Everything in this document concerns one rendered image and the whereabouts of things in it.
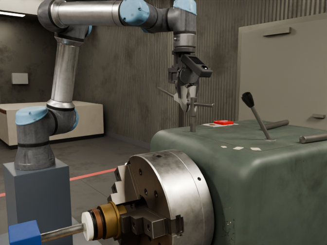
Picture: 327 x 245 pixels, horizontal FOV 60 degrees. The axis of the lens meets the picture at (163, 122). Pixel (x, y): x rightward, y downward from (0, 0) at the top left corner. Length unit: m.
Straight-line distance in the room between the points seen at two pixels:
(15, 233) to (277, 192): 0.62
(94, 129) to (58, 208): 6.04
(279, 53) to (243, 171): 3.28
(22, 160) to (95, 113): 6.04
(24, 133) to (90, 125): 6.01
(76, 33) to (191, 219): 0.84
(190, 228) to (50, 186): 0.66
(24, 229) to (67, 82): 0.68
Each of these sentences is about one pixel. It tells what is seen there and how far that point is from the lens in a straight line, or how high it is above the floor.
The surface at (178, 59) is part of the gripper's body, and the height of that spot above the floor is 1.51.
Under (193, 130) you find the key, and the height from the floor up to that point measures 1.28.
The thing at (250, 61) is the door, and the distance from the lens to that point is 4.12.
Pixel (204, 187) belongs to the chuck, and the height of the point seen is 1.17.
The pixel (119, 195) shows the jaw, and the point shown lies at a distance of 0.79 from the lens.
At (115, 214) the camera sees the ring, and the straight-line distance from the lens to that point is 0.75.
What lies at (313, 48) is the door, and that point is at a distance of 3.74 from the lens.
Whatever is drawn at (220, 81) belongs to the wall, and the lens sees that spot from 4.48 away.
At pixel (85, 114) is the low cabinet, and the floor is 0.61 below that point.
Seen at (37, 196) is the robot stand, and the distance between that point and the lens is 1.20.
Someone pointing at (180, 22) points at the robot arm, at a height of 1.62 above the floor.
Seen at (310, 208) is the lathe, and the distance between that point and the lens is 0.94.
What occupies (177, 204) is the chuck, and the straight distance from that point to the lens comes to 0.69.
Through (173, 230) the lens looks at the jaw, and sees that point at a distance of 0.70.
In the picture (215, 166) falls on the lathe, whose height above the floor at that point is 1.21.
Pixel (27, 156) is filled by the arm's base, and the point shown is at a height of 1.15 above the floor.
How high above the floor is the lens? 1.44
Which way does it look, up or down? 9 degrees down
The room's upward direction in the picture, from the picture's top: straight up
